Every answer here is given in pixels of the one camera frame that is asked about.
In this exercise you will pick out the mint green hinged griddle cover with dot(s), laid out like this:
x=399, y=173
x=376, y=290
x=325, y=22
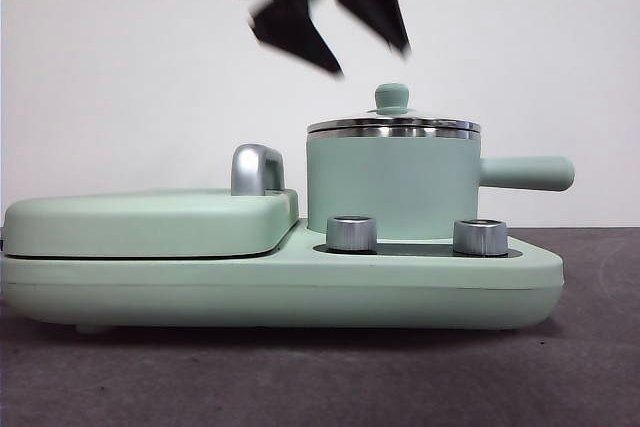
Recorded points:
x=125, y=222

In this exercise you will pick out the silver control knob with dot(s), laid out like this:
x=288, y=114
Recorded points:
x=351, y=235
x=480, y=237

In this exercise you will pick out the glass lid with green knob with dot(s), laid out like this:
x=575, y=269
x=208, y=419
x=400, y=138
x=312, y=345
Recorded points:
x=391, y=97

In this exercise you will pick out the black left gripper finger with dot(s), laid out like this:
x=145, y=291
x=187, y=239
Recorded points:
x=377, y=2
x=295, y=32

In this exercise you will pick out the mint green breakfast machine base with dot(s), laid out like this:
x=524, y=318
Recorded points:
x=450, y=292

